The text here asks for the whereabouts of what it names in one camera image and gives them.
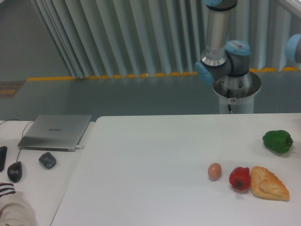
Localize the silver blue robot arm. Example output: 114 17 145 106
195 0 301 83

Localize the cream sleeved forearm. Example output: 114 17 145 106
0 182 38 226

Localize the red bell pepper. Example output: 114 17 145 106
229 167 250 190

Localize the green bell pepper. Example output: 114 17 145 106
262 130 293 154

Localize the white usb dongle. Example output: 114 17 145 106
75 145 85 149

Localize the brown egg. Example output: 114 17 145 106
207 163 222 181

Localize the grey pleated curtain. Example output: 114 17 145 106
33 0 301 79

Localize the silver closed laptop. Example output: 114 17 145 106
18 114 92 152

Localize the dark grey small case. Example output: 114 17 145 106
39 152 57 170

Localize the golden pastry bread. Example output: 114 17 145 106
250 166 290 202

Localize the floor warning sticker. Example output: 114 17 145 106
0 81 25 98

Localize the black computer mouse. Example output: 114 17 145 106
7 161 23 183

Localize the black keyboard edge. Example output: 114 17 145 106
0 146 8 172

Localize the black pedestal cable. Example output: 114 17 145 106
226 89 234 115

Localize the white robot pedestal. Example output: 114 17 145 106
213 72 261 114

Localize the black mouse cable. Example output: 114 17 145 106
0 119 35 163

